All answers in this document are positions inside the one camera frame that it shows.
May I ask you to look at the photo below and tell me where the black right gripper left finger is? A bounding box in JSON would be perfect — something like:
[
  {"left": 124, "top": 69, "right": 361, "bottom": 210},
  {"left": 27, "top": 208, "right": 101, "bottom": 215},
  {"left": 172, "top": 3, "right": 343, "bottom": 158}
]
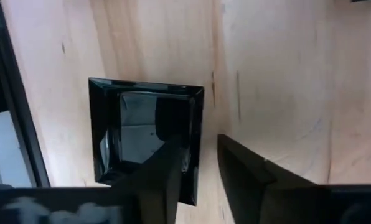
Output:
[{"left": 110, "top": 136, "right": 187, "bottom": 224}]

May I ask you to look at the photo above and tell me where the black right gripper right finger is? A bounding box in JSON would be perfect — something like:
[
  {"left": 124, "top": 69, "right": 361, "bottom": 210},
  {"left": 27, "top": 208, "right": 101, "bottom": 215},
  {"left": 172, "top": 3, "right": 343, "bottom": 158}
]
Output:
[{"left": 218, "top": 133, "right": 317, "bottom": 224}]

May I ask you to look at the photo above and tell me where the black square plate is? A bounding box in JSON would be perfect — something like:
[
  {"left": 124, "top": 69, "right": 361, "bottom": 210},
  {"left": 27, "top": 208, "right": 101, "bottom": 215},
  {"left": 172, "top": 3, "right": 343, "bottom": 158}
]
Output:
[{"left": 88, "top": 77, "right": 205, "bottom": 207}]

